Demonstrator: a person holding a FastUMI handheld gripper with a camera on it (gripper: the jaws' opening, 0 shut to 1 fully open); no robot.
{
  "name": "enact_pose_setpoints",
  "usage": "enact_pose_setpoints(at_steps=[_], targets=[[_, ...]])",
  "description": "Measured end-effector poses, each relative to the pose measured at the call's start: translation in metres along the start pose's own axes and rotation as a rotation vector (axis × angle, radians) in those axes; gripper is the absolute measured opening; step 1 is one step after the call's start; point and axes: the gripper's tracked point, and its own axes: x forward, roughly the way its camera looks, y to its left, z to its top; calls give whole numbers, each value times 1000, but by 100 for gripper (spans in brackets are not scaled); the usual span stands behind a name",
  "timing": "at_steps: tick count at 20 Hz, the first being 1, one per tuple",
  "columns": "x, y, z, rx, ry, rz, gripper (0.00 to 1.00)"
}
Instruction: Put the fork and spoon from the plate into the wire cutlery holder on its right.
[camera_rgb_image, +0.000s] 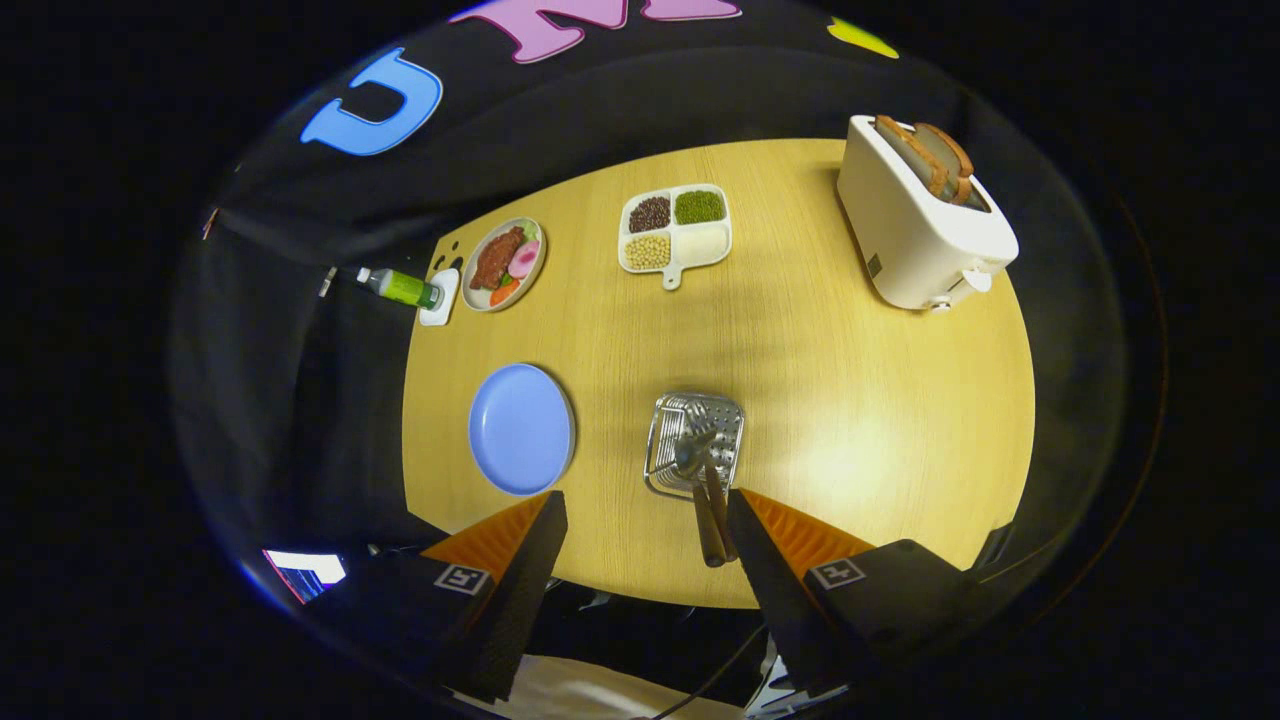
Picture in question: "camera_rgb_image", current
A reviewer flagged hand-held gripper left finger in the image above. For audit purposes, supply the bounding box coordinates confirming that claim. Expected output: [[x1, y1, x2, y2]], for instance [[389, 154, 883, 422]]
[[340, 489, 569, 704]]

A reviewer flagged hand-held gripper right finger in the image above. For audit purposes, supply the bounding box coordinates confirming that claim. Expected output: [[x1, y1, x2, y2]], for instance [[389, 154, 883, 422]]
[[726, 488, 986, 698]]

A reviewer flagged metal spoon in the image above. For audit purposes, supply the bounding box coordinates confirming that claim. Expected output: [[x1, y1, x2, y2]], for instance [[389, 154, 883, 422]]
[[672, 428, 743, 569]]

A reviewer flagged blue plate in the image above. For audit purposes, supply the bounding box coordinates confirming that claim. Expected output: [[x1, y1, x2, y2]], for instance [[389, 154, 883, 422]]
[[468, 363, 577, 497]]

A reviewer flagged computer monitor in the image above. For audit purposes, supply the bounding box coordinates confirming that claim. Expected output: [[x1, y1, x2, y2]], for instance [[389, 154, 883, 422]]
[[262, 549, 347, 605]]

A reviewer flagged white square coaster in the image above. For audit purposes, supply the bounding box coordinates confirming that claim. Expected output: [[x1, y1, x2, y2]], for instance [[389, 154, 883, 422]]
[[419, 268, 461, 328]]

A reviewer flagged black backdrop cloth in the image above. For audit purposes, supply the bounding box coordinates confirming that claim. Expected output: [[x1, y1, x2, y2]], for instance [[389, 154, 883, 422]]
[[170, 0, 1126, 601]]

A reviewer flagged green drink bottle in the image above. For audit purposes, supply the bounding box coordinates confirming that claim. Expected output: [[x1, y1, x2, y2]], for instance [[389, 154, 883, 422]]
[[356, 266, 443, 311]]

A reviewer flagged plate of toy food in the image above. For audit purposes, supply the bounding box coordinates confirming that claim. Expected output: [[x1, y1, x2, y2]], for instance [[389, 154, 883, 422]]
[[461, 217, 548, 313]]

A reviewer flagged white divided bean dish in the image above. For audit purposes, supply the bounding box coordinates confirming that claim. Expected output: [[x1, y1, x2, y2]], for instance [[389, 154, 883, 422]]
[[618, 184, 733, 291]]

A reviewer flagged white toaster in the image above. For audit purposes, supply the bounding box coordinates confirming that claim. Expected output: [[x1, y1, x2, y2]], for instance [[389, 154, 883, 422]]
[[837, 114, 1020, 313]]

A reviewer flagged brown bread slice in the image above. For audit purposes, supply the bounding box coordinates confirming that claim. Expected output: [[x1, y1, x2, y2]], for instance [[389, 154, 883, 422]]
[[913, 122, 975, 206], [874, 114, 951, 199]]

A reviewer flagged black cable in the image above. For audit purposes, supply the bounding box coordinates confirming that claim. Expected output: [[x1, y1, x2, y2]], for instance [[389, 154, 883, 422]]
[[652, 622, 769, 720]]

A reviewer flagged metal wire basket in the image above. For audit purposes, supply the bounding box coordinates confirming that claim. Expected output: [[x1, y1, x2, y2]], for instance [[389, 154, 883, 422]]
[[644, 391, 746, 501]]

